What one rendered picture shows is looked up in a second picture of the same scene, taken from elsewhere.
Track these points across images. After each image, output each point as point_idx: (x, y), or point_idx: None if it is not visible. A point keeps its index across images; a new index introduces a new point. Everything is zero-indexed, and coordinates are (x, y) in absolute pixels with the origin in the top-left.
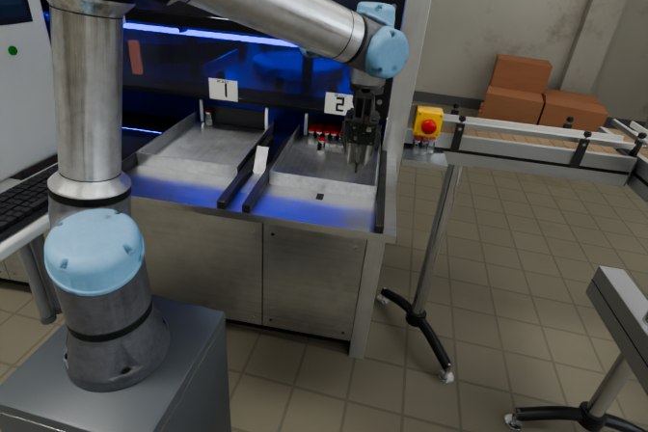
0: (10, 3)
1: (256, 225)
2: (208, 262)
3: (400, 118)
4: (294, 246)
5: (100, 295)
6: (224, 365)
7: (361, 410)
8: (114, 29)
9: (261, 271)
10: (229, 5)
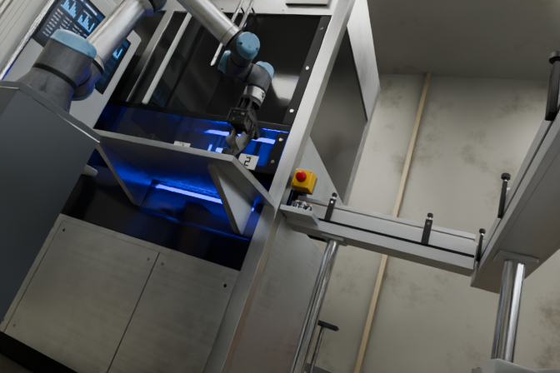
0: (99, 80)
1: (154, 253)
2: (96, 290)
3: (284, 173)
4: (174, 279)
5: (62, 45)
6: (74, 175)
7: None
8: (140, 8)
9: (135, 305)
10: None
